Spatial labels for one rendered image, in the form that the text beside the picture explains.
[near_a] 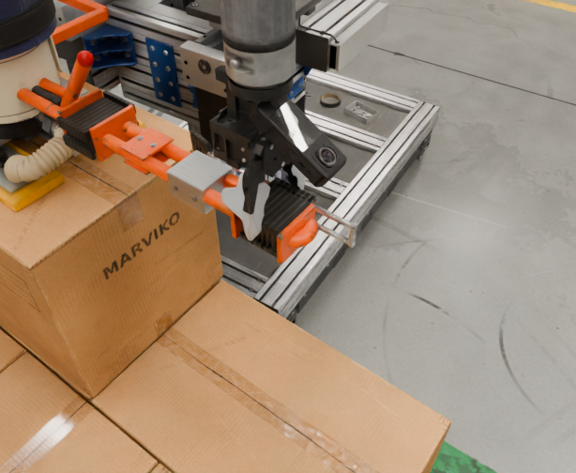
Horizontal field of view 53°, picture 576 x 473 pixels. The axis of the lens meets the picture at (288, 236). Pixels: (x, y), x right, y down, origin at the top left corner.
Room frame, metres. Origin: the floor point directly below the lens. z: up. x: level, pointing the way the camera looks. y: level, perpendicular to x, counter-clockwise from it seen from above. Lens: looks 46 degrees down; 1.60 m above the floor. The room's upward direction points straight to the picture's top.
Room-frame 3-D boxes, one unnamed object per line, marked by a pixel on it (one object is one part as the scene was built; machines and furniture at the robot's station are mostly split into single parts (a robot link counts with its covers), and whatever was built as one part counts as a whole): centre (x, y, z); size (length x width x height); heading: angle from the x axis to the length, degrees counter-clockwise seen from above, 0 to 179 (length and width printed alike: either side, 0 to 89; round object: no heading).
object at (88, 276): (0.91, 0.51, 0.75); 0.60 x 0.40 x 0.40; 54
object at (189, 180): (0.63, 0.12, 1.07); 0.07 x 0.07 x 0.04; 53
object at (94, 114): (0.76, 0.29, 1.07); 0.10 x 0.08 x 0.06; 143
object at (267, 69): (0.56, 0.03, 1.30); 0.08 x 0.08 x 0.05
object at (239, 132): (0.57, 0.04, 1.21); 0.09 x 0.08 x 0.12; 53
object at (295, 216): (0.54, 0.02, 1.07); 0.08 x 0.07 x 0.05; 53
